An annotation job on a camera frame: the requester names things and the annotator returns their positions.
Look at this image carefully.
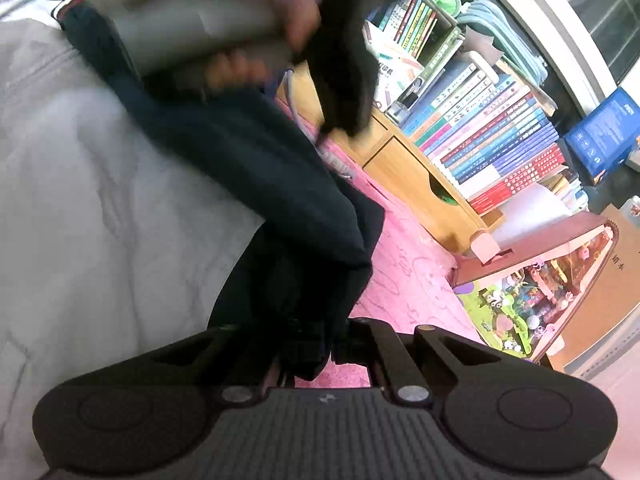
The row of pastel spine books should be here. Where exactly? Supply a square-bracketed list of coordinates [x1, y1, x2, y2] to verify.
[400, 62, 568, 216]

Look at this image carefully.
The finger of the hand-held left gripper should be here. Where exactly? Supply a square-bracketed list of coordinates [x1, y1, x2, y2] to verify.
[312, 55, 378, 138]

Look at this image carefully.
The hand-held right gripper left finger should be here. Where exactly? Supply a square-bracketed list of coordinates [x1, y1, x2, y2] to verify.
[150, 325, 281, 406]

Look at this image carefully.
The wooden drawer organizer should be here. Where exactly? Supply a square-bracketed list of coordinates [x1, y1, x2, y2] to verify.
[277, 67, 503, 256]

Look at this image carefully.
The stack of teal folders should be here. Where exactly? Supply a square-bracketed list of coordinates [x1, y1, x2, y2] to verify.
[457, 0, 551, 86]

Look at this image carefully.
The row of thin green-shelf books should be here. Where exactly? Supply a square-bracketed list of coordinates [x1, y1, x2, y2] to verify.
[367, 0, 466, 81]

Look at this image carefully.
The triangular pink toy house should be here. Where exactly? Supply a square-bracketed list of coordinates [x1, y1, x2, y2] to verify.
[452, 210, 621, 361]

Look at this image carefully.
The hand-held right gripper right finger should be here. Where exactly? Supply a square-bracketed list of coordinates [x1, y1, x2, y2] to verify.
[345, 317, 506, 406]

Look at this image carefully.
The white paper roll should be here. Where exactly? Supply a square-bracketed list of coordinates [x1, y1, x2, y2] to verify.
[492, 182, 571, 246]

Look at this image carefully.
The brown cardboard box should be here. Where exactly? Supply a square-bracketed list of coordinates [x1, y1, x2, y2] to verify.
[545, 202, 640, 376]

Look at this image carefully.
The blue cardboard box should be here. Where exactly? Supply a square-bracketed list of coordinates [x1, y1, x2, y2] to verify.
[564, 86, 640, 181]

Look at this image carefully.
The navy and white jacket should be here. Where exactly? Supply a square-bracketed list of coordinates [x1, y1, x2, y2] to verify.
[0, 0, 388, 480]

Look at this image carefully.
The white box with colourful print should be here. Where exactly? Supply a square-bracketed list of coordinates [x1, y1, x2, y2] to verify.
[367, 35, 426, 111]

